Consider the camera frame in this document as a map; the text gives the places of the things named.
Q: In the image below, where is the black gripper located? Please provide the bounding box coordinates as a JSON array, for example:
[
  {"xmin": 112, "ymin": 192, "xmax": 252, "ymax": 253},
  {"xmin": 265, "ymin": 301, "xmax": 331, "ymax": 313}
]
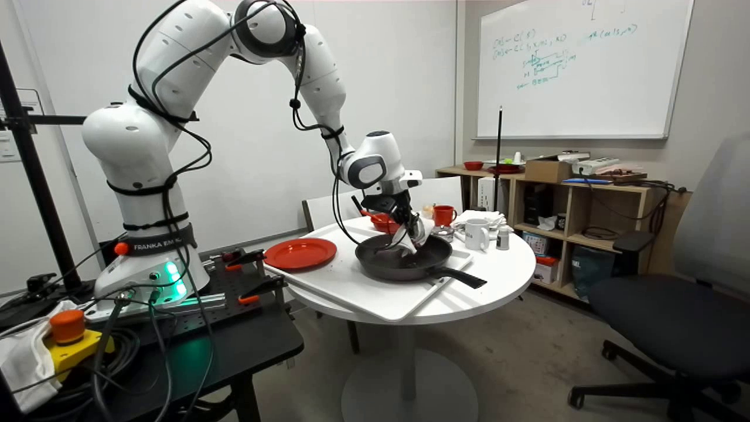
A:
[{"xmin": 361, "ymin": 186, "xmax": 428, "ymax": 253}]

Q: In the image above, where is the black frying pan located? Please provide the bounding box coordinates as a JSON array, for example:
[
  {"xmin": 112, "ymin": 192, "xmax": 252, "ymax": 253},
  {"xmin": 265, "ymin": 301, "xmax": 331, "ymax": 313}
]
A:
[{"xmin": 354, "ymin": 232, "xmax": 490, "ymax": 290}]

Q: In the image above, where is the red cup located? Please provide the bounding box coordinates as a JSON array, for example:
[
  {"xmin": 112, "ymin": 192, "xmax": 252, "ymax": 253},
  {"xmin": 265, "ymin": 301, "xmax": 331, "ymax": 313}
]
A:
[{"xmin": 432, "ymin": 203, "xmax": 459, "ymax": 229}]

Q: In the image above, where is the white tray board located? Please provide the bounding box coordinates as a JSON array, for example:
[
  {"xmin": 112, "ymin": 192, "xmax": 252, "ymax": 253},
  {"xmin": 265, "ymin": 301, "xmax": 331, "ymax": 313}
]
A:
[{"xmin": 265, "ymin": 213, "xmax": 477, "ymax": 322}]

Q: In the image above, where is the round white table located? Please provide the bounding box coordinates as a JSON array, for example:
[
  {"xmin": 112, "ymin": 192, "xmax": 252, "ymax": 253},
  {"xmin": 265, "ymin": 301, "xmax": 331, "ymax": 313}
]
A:
[{"xmin": 285, "ymin": 213, "xmax": 540, "ymax": 422}]

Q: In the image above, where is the red plate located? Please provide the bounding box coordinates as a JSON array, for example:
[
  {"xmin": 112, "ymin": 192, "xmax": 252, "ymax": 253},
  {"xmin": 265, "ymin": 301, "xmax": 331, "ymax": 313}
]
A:
[{"xmin": 263, "ymin": 237, "xmax": 340, "ymax": 273}]

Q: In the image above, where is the thin black pole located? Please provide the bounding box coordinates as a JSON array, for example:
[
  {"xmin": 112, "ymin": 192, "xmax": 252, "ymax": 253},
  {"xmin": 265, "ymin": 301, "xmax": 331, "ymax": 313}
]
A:
[{"xmin": 493, "ymin": 107, "xmax": 506, "ymax": 213}]

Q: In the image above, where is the small cardboard box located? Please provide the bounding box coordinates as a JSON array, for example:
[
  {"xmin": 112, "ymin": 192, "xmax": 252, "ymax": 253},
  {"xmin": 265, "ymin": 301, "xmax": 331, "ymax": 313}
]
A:
[{"xmin": 524, "ymin": 157, "xmax": 574, "ymax": 184}]

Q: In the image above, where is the wooden shelf unit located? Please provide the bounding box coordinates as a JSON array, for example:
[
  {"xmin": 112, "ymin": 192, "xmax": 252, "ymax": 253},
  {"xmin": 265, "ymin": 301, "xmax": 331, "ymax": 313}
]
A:
[{"xmin": 433, "ymin": 161, "xmax": 695, "ymax": 301}]

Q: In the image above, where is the stack of books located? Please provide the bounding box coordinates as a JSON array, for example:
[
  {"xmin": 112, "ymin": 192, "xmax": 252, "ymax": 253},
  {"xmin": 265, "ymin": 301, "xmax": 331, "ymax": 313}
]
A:
[{"xmin": 558, "ymin": 149, "xmax": 653, "ymax": 186}]

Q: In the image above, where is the black work table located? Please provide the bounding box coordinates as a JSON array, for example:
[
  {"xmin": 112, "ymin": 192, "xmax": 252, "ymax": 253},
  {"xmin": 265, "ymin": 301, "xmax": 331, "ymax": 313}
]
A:
[{"xmin": 0, "ymin": 249, "xmax": 308, "ymax": 422}]

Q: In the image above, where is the whiteboard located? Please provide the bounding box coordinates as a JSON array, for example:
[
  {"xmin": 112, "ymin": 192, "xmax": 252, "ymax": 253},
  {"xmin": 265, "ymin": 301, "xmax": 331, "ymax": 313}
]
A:
[{"xmin": 477, "ymin": 0, "xmax": 698, "ymax": 143}]

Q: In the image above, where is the grey office chair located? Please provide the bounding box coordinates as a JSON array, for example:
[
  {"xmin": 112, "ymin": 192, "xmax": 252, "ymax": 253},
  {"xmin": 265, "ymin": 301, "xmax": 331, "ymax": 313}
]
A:
[{"xmin": 568, "ymin": 130, "xmax": 750, "ymax": 422}]

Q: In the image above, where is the orange emergency stop button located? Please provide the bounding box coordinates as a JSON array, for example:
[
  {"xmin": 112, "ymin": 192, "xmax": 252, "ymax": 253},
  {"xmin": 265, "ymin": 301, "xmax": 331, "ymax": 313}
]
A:
[{"xmin": 43, "ymin": 306, "xmax": 106, "ymax": 373}]

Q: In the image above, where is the black upright stand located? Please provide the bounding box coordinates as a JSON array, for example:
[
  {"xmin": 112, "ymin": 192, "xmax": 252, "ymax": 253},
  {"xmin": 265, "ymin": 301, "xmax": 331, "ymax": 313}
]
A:
[{"xmin": 0, "ymin": 41, "xmax": 90, "ymax": 290}]

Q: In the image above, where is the white crumpled cloth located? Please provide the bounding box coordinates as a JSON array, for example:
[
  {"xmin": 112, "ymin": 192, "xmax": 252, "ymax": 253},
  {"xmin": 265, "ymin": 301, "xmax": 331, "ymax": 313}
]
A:
[{"xmin": 0, "ymin": 299, "xmax": 81, "ymax": 414}]

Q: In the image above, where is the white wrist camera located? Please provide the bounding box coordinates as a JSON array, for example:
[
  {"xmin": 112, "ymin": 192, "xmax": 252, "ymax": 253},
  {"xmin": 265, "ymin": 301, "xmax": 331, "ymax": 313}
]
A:
[{"xmin": 389, "ymin": 165, "xmax": 428, "ymax": 190}]

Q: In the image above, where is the orange handled clamp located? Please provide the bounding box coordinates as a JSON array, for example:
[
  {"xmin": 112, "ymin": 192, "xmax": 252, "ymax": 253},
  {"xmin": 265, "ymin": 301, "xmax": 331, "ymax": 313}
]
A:
[
  {"xmin": 238, "ymin": 277, "xmax": 288, "ymax": 308},
  {"xmin": 220, "ymin": 245, "xmax": 268, "ymax": 273}
]

